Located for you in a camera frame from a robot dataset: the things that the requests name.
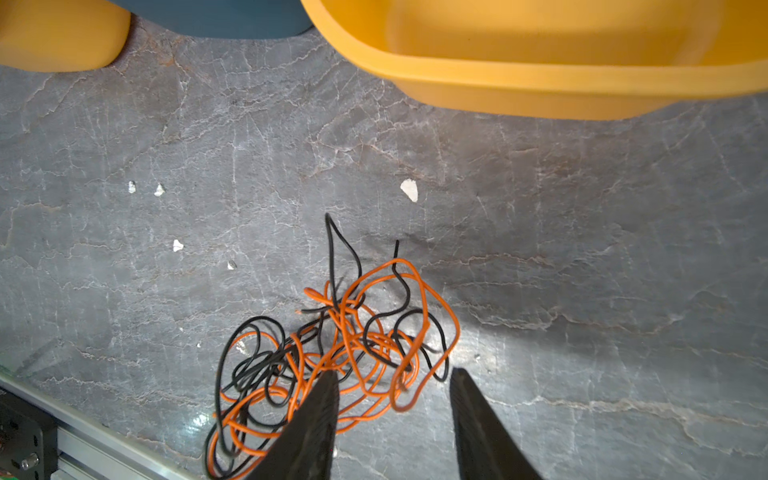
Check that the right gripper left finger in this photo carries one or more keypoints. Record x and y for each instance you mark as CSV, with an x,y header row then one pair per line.
x,y
304,449

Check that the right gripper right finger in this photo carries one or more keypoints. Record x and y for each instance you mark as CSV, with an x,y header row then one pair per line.
x,y
484,448

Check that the right yellow plastic bin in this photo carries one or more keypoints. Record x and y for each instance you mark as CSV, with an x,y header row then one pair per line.
x,y
576,60

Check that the yellow plastic bin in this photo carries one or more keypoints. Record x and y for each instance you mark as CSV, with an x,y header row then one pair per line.
x,y
576,60
62,36

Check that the teal plastic bin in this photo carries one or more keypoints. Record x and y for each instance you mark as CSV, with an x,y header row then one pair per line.
x,y
225,19

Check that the left yellow plastic bin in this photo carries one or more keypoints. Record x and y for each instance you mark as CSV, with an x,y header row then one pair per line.
x,y
62,36

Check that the aluminium frame rail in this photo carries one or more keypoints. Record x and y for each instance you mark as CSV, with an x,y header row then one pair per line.
x,y
89,450

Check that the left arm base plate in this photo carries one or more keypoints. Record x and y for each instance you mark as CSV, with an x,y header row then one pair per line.
x,y
28,440

